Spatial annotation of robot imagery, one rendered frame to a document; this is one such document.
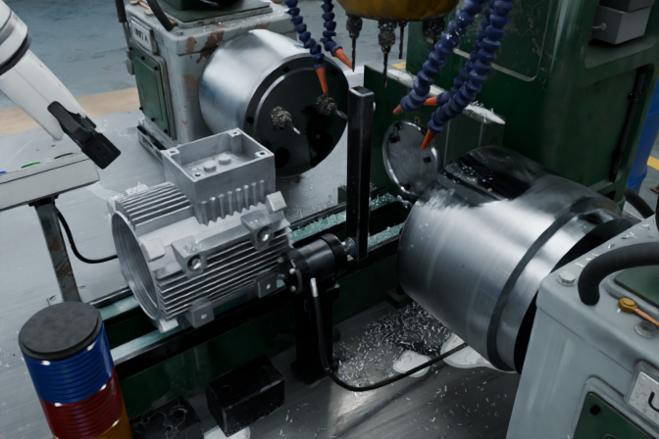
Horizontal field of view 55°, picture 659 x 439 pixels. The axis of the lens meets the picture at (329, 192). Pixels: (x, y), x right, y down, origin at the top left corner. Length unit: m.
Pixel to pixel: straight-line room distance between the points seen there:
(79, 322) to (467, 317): 0.44
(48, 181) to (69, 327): 0.55
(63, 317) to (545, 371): 0.47
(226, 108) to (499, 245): 0.62
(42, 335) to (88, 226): 0.89
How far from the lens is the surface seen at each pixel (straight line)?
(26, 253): 1.37
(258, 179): 0.86
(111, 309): 1.00
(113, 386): 0.56
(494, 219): 0.76
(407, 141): 1.10
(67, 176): 1.05
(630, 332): 0.62
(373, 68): 1.15
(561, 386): 0.71
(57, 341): 0.52
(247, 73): 1.16
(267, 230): 0.85
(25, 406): 1.07
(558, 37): 1.01
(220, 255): 0.85
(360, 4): 0.89
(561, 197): 0.77
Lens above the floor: 1.56
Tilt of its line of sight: 32 degrees down
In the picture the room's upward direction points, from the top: straight up
